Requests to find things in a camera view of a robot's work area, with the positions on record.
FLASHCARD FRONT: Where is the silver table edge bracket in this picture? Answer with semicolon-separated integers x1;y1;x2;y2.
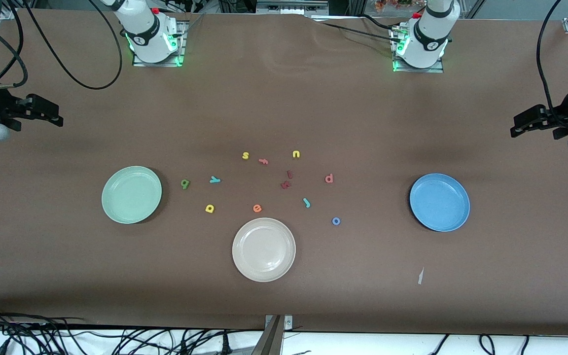
265;315;293;331

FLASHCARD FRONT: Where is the black cable tangle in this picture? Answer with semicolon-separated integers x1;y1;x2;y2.
0;306;265;355

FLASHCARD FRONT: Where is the orange leafy object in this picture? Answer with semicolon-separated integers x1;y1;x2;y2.
375;0;414;11

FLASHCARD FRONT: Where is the black table cable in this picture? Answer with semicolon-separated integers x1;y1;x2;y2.
314;21;395;41
358;14;399;32

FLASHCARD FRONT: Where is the grey metal strut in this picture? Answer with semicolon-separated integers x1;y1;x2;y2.
251;316;284;355

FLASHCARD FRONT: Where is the blue plate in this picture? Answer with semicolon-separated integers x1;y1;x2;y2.
409;173;471;232

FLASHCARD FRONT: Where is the silver metal box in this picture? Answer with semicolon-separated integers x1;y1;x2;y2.
257;0;329;16

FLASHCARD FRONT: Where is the beige plate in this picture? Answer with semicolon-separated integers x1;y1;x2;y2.
232;217;296;283

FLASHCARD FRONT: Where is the brown table cover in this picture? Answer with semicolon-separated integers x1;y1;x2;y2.
0;9;568;337

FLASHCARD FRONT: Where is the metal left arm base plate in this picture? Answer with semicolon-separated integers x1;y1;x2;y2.
391;27;445;73

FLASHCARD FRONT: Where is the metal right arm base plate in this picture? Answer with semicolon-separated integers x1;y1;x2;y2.
133;20;186;67

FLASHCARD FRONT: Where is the green plate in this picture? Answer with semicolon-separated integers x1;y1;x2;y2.
101;166;163;225

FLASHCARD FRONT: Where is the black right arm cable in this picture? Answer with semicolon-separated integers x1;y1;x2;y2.
0;0;123;92

